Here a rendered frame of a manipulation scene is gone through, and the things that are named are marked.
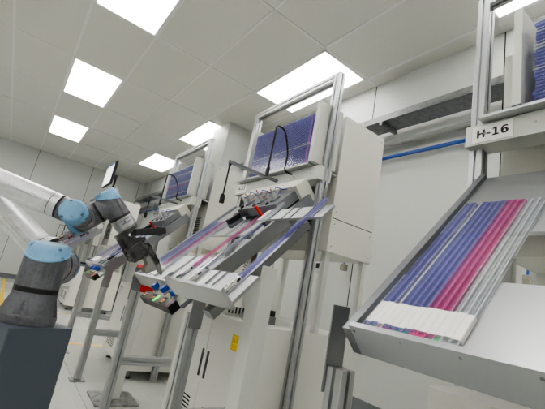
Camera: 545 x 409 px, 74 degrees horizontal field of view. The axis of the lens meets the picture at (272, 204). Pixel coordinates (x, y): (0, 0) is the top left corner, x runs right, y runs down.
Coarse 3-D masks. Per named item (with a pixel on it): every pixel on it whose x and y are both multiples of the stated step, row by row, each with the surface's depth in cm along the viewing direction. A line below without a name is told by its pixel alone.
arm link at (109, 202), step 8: (104, 192) 123; (112, 192) 125; (96, 200) 125; (104, 200) 124; (112, 200) 124; (120, 200) 127; (104, 208) 123; (112, 208) 124; (120, 208) 126; (104, 216) 124; (112, 216) 125; (120, 216) 126
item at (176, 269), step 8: (184, 256) 178; (192, 256) 171; (200, 256) 165; (176, 264) 172; (184, 264) 165; (192, 264) 160; (200, 264) 155; (216, 264) 145; (168, 272) 166; (176, 272) 160
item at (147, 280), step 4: (136, 272) 185; (136, 276) 185; (140, 276) 178; (144, 276) 172; (148, 276) 167; (152, 276) 164; (140, 280) 183; (144, 280) 176; (148, 280) 170; (152, 280) 164; (156, 280) 160; (160, 280) 155; (164, 280) 150; (144, 284) 181; (148, 284) 175; (160, 284) 158; (164, 284) 153; (168, 292) 156; (180, 296) 145
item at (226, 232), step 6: (234, 210) 220; (228, 216) 214; (240, 222) 187; (246, 222) 182; (228, 228) 188; (234, 228) 182; (240, 228) 177; (246, 228) 171; (258, 228) 162; (216, 234) 189; (222, 234) 183; (228, 234) 178; (240, 234) 168; (252, 234) 159
